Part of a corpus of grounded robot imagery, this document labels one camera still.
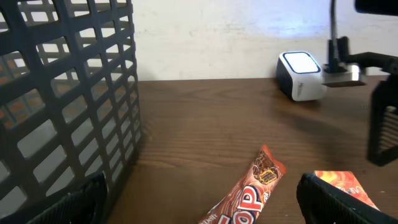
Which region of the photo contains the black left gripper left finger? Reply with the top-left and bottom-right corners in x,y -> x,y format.
27,172 -> 108,224

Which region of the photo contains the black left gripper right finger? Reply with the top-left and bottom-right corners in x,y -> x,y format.
296,173 -> 397,224

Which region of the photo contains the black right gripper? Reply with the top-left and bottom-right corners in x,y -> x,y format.
327,36 -> 397,166

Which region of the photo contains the orange white small packet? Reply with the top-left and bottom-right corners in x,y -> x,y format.
314,170 -> 379,210

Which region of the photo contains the red brown candy bar wrapper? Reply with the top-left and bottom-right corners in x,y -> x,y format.
199,145 -> 286,224

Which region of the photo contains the white barcode scanner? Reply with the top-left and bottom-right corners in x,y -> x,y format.
275,51 -> 326,102

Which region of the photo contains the grey plastic mesh basket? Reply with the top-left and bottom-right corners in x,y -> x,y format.
1,0 -> 142,223

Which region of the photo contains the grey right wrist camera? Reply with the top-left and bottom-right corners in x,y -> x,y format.
322,63 -> 367,88

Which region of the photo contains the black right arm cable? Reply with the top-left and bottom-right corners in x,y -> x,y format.
329,0 -> 339,44

